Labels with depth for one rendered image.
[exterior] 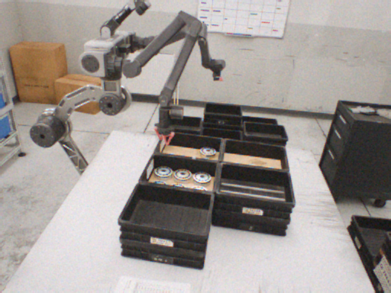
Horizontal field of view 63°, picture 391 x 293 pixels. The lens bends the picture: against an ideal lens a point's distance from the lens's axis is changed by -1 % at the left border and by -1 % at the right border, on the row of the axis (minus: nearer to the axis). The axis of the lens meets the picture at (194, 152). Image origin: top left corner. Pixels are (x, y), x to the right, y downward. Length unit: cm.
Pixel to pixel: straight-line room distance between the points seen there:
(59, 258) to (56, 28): 405
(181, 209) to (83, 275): 54
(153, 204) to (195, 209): 22
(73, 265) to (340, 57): 432
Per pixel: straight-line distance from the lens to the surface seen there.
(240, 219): 173
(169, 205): 168
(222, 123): 335
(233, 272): 159
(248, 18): 467
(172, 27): 164
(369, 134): 305
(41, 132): 229
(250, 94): 494
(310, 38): 485
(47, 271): 164
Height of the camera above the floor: 191
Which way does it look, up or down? 31 degrees down
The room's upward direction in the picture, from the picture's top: 4 degrees clockwise
